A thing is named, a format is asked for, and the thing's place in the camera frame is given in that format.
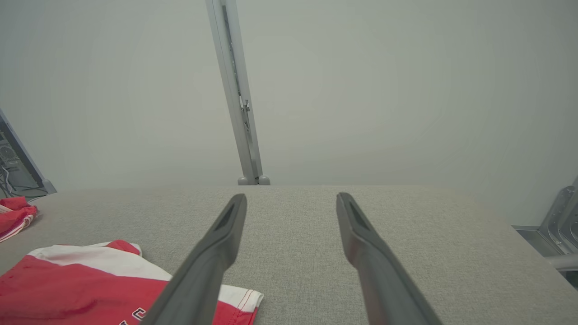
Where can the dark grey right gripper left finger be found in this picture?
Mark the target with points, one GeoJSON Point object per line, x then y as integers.
{"type": "Point", "coordinates": [198, 284]}

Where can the stack of red jerseys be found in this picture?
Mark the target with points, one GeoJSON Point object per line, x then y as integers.
{"type": "Point", "coordinates": [67, 289]}

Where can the red white basketball jersey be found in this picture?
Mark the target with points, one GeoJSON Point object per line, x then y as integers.
{"type": "Point", "coordinates": [16, 214]}

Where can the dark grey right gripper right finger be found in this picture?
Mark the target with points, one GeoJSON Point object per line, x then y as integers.
{"type": "Point", "coordinates": [388, 289]}

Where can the grey metal frame bracket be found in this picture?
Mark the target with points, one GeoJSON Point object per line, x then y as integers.
{"type": "Point", "coordinates": [557, 221]}

